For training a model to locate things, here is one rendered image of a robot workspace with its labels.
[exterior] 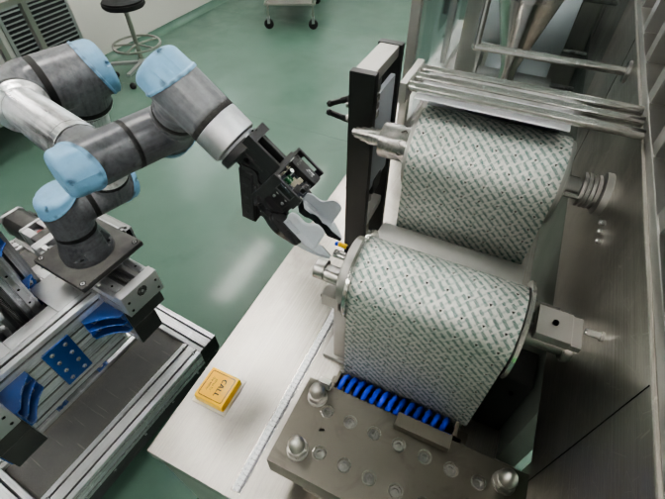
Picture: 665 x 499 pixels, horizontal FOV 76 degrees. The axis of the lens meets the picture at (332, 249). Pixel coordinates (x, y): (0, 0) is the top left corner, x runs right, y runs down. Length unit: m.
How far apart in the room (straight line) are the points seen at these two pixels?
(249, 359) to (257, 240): 1.55
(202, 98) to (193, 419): 0.64
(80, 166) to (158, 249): 1.96
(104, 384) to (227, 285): 0.75
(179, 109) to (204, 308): 1.71
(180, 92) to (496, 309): 0.50
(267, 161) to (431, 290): 0.29
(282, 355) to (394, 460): 0.36
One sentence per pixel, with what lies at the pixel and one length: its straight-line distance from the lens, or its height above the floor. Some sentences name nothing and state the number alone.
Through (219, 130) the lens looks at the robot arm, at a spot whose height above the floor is 1.47.
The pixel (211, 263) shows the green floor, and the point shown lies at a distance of 2.43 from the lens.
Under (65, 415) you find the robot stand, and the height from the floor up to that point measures 0.21.
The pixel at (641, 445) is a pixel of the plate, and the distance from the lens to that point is 0.44.
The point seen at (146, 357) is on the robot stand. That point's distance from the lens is 1.93.
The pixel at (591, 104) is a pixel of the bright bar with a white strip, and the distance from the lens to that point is 0.79.
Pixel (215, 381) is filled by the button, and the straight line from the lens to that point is 0.97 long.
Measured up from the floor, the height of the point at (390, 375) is 1.09.
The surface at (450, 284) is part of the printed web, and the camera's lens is 0.61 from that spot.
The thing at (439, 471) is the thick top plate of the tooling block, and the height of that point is 1.03.
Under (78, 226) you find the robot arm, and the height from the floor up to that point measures 0.96.
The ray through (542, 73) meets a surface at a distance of 1.49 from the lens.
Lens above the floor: 1.78
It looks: 48 degrees down
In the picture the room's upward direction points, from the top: straight up
